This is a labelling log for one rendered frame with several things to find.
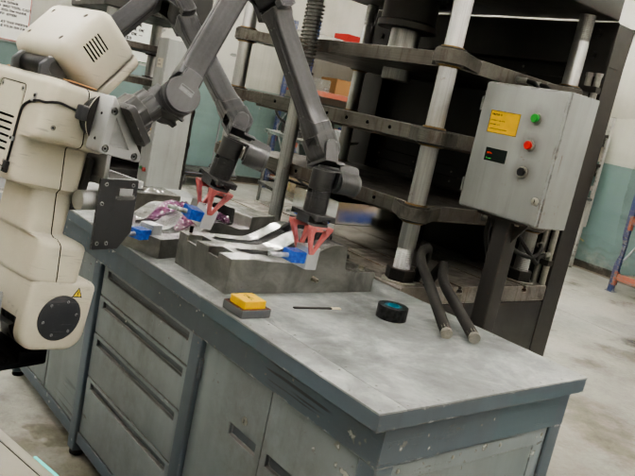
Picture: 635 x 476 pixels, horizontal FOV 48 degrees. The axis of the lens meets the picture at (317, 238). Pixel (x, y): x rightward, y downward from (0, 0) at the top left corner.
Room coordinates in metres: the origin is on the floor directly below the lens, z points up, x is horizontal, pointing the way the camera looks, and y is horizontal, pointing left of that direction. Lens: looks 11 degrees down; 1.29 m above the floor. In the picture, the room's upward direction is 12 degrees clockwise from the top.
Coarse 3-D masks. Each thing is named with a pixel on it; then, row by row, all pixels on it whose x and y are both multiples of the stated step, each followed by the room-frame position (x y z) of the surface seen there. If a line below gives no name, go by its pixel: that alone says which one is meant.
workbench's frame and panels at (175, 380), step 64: (128, 256) 1.92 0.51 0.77; (128, 320) 2.00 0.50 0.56; (192, 320) 1.72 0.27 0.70; (64, 384) 2.29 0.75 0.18; (128, 384) 1.95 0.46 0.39; (192, 384) 1.68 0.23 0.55; (256, 384) 1.51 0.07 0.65; (320, 384) 1.28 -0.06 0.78; (576, 384) 1.59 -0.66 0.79; (128, 448) 1.91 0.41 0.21; (192, 448) 1.67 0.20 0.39; (256, 448) 1.48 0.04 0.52; (320, 448) 1.33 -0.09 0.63; (384, 448) 1.21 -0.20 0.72; (448, 448) 1.33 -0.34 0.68; (512, 448) 1.50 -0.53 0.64
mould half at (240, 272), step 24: (216, 240) 1.84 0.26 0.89; (288, 240) 1.94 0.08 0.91; (192, 264) 1.80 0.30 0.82; (216, 264) 1.71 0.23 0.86; (240, 264) 1.69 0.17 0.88; (264, 264) 1.73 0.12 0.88; (288, 264) 1.79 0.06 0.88; (336, 264) 1.90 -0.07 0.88; (216, 288) 1.70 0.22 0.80; (240, 288) 1.70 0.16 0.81; (264, 288) 1.74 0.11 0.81; (288, 288) 1.80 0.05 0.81; (312, 288) 1.85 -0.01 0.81; (336, 288) 1.91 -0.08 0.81; (360, 288) 1.97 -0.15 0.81
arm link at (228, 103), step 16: (176, 0) 1.96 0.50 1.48; (192, 0) 1.96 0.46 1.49; (192, 16) 1.96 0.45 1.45; (176, 32) 2.01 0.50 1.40; (192, 32) 1.94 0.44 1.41; (208, 80) 1.89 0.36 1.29; (224, 80) 1.90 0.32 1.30; (224, 96) 1.87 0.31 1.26; (224, 112) 1.86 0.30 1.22; (224, 128) 1.88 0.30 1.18
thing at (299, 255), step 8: (288, 248) 1.65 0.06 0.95; (296, 248) 1.68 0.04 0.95; (304, 248) 1.67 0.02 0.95; (280, 256) 1.63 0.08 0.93; (288, 256) 1.65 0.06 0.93; (296, 256) 1.64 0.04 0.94; (304, 256) 1.66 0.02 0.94; (312, 256) 1.67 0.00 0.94; (296, 264) 1.68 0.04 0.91; (304, 264) 1.66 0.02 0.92; (312, 264) 1.67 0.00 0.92
